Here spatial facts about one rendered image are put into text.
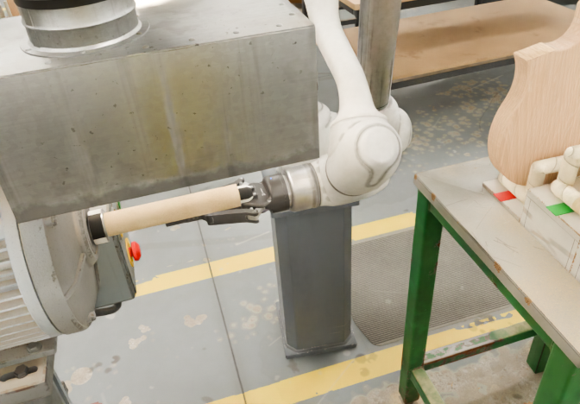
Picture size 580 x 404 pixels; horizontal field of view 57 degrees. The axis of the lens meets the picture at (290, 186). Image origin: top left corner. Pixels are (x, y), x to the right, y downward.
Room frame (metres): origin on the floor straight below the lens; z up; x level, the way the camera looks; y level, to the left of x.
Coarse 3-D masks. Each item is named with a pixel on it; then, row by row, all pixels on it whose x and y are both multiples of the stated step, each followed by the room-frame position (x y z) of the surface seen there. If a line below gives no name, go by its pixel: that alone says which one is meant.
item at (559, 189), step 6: (552, 186) 0.84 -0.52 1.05; (558, 186) 0.83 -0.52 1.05; (564, 186) 0.82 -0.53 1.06; (570, 186) 0.82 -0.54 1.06; (552, 192) 0.84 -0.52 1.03; (558, 192) 0.82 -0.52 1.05; (564, 192) 0.81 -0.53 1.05; (570, 192) 0.81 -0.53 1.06; (576, 192) 0.80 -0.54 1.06; (564, 198) 0.80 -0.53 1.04; (570, 198) 0.79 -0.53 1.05; (576, 198) 0.79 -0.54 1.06; (570, 204) 0.79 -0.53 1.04; (576, 204) 0.78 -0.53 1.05; (576, 210) 0.77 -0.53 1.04
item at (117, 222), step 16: (208, 192) 0.60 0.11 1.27; (224, 192) 0.60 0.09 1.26; (128, 208) 0.57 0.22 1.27; (144, 208) 0.57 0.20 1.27; (160, 208) 0.57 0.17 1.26; (176, 208) 0.57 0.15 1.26; (192, 208) 0.58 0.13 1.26; (208, 208) 0.58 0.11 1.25; (224, 208) 0.59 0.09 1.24; (112, 224) 0.55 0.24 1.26; (128, 224) 0.55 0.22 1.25; (144, 224) 0.56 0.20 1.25
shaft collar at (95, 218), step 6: (96, 210) 0.57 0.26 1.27; (102, 210) 0.57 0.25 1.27; (90, 216) 0.55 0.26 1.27; (96, 216) 0.55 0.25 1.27; (102, 216) 0.55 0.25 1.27; (90, 222) 0.55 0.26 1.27; (96, 222) 0.55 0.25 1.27; (102, 222) 0.55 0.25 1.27; (90, 228) 0.54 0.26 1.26; (96, 228) 0.54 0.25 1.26; (102, 228) 0.54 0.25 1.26; (90, 234) 0.54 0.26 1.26; (96, 234) 0.54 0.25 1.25; (102, 234) 0.54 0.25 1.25; (96, 240) 0.54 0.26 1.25; (102, 240) 0.54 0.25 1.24; (108, 240) 0.54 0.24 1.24
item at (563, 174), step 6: (564, 156) 0.84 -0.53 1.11; (564, 162) 0.84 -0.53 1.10; (570, 162) 0.83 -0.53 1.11; (576, 162) 0.83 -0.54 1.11; (564, 168) 0.84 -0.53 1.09; (570, 168) 0.83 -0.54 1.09; (576, 168) 0.83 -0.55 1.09; (558, 174) 0.85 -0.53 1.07; (564, 174) 0.83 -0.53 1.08; (570, 174) 0.83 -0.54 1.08; (576, 174) 0.83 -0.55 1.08; (558, 180) 0.84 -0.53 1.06; (564, 180) 0.83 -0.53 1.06; (570, 180) 0.83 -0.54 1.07
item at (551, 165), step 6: (558, 156) 0.94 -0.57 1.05; (534, 162) 0.92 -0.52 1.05; (540, 162) 0.92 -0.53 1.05; (546, 162) 0.92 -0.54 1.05; (552, 162) 0.92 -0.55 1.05; (558, 162) 0.92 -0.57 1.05; (534, 168) 0.91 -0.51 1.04; (540, 168) 0.91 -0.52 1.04; (546, 168) 0.91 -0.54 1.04; (552, 168) 0.91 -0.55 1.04; (558, 168) 0.91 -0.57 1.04
